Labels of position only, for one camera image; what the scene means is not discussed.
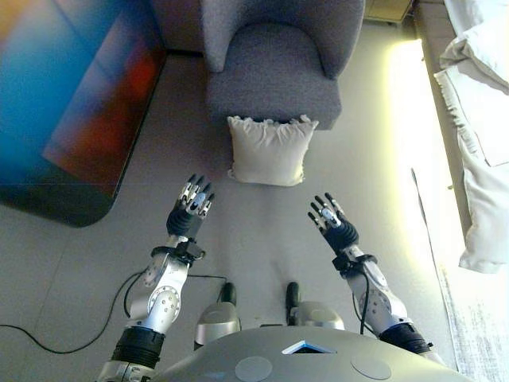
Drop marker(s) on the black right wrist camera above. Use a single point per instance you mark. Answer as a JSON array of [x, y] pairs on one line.
[[344, 266]]

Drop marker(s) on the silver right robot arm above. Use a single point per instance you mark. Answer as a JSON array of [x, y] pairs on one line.
[[381, 302]]

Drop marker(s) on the silver left robot leg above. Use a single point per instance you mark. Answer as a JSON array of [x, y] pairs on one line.
[[218, 322]]

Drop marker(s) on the silver robot torso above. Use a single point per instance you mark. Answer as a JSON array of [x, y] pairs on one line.
[[318, 366]]

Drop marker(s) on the light wooden furniture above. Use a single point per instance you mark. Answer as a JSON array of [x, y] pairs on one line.
[[387, 10]]

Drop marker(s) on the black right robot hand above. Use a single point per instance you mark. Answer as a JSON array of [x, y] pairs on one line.
[[342, 236]]

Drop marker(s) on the white fringed cushion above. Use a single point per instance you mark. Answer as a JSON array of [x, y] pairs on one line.
[[268, 153]]

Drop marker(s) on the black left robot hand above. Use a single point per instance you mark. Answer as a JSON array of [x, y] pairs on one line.
[[185, 224]]

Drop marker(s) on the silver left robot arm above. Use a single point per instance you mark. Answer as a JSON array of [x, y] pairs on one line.
[[165, 302]]

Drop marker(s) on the silver robot leg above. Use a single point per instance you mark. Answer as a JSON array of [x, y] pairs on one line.
[[318, 314], [218, 322]]

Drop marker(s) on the white duvet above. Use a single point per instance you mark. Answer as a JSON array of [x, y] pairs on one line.
[[485, 179]]

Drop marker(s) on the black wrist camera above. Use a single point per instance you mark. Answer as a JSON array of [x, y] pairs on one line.
[[344, 266], [195, 250]]

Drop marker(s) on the grey fabric armchair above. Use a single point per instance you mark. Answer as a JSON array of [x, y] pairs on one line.
[[274, 79]]

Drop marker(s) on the silver right robot leg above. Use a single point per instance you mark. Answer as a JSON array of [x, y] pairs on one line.
[[318, 314]]

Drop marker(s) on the white woven bedside rug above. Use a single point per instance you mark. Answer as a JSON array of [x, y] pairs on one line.
[[481, 330]]

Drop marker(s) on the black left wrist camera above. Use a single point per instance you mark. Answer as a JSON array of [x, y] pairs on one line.
[[195, 250]]

